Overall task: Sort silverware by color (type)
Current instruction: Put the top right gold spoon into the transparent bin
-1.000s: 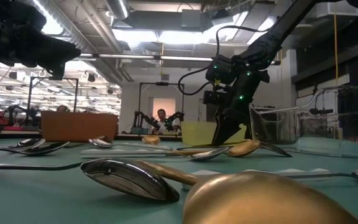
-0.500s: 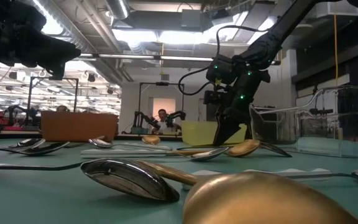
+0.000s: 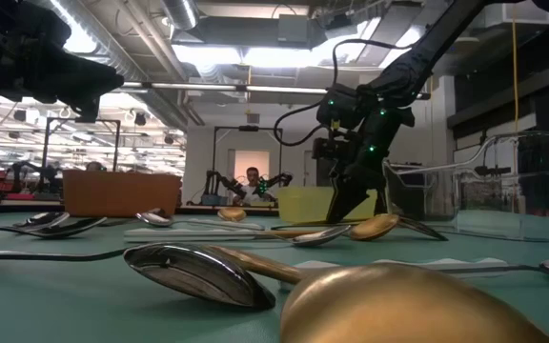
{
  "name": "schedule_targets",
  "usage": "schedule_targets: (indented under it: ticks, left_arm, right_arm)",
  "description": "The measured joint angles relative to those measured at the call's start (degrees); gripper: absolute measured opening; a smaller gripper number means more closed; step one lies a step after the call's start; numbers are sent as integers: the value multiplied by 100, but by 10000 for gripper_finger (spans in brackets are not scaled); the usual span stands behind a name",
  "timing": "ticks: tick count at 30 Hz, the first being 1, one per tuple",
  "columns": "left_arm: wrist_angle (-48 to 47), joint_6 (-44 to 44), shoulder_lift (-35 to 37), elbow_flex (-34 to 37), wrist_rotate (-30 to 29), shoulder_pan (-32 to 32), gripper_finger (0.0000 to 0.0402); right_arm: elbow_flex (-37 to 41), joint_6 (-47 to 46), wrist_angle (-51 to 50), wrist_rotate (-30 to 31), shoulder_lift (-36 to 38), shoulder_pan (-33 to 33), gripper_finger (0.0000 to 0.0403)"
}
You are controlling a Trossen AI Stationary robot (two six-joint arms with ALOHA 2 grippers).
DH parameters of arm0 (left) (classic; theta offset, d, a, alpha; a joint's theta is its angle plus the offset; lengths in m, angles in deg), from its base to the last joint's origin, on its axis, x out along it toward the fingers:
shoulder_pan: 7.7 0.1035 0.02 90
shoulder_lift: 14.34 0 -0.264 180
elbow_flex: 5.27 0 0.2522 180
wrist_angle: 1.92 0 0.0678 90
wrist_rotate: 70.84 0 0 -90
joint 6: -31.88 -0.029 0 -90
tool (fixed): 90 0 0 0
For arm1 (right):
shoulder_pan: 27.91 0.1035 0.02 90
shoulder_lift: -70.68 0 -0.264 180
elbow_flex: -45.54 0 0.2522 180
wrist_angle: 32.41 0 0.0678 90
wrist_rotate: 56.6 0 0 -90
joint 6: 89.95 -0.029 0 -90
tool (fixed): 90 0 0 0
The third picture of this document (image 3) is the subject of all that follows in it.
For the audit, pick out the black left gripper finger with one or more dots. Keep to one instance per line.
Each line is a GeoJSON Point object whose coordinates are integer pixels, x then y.
{"type": "Point", "coordinates": [95, 83]}

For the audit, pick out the gold spoon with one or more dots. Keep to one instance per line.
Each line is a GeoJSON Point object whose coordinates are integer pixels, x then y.
{"type": "Point", "coordinates": [398, 305]}
{"type": "Point", "coordinates": [374, 227]}
{"type": "Point", "coordinates": [231, 214]}

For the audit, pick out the silver spoons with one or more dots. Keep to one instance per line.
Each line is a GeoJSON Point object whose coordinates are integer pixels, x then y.
{"type": "Point", "coordinates": [65, 229]}

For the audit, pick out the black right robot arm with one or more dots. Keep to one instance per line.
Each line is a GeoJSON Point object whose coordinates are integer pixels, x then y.
{"type": "Point", "coordinates": [427, 52]}

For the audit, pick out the background black robot arm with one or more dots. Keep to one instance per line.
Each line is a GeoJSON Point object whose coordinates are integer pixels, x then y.
{"type": "Point", "coordinates": [279, 179]}
{"type": "Point", "coordinates": [217, 180]}
{"type": "Point", "coordinates": [22, 169]}

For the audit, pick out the clear glass tray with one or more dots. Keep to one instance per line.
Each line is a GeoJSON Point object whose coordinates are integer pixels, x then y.
{"type": "Point", "coordinates": [422, 190]}

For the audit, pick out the yellow plastic bin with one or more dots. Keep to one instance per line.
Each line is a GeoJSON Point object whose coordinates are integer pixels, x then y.
{"type": "Point", "coordinates": [303, 205]}

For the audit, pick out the person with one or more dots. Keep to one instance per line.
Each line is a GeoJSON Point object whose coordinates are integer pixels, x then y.
{"type": "Point", "coordinates": [95, 166]}
{"type": "Point", "coordinates": [253, 188]}

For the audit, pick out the long ceiling light tube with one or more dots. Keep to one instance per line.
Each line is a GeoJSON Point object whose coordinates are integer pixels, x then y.
{"type": "Point", "coordinates": [198, 87]}

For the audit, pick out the orange plastic bin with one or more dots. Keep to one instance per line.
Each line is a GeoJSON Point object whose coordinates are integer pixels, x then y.
{"type": "Point", "coordinates": [117, 195]}

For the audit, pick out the blue box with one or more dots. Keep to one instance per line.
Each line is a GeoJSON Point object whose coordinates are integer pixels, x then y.
{"type": "Point", "coordinates": [213, 200]}

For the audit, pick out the grey ceiling box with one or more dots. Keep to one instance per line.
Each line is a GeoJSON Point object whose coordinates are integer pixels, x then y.
{"type": "Point", "coordinates": [293, 28]}

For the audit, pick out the green table mat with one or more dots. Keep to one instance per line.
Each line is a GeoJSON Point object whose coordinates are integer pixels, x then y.
{"type": "Point", "coordinates": [65, 295]}

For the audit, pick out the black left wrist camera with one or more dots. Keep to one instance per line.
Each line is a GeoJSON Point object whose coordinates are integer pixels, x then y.
{"type": "Point", "coordinates": [87, 110]}

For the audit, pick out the black station frame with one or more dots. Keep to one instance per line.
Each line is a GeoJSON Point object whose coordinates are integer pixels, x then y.
{"type": "Point", "coordinates": [248, 128]}
{"type": "Point", "coordinates": [46, 143]}

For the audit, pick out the silver ventilation duct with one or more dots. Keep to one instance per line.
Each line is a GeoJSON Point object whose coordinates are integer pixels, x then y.
{"type": "Point", "coordinates": [181, 12]}

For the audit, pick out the black table frame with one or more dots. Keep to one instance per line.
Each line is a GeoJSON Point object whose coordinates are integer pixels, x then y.
{"type": "Point", "coordinates": [227, 210]}

